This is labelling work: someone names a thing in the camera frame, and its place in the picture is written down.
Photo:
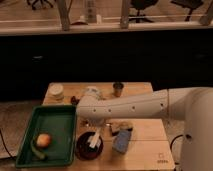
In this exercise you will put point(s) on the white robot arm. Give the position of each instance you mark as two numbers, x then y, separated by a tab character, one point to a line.
194	105

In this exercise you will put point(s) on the purple bowl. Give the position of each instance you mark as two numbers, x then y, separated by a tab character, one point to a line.
83	151

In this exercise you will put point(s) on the green cucumber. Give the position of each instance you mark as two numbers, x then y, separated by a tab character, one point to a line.
36	152

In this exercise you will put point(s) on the metal cup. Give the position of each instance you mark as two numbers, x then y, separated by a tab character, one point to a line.
118	88

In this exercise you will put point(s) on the green plastic tray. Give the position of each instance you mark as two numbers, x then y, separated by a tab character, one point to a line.
60	123

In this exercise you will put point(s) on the dark grapes bunch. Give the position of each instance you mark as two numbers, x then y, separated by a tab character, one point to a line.
74	100

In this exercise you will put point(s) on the cream round container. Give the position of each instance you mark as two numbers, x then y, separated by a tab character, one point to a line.
56	91

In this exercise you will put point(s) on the orange apple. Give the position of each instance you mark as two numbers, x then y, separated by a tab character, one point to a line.
43	140

